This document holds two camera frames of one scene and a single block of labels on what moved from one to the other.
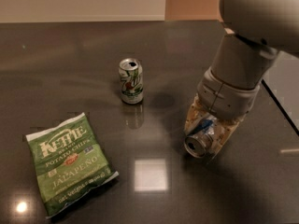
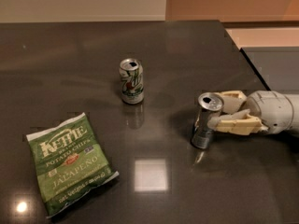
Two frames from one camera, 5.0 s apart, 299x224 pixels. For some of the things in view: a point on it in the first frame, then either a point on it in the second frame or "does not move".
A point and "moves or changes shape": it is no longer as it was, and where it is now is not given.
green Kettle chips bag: (70, 163) does not move
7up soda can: (131, 80) does not move
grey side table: (282, 82) does not move
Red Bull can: (198, 142) moves or changes shape
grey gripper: (224, 97) to (270, 108)
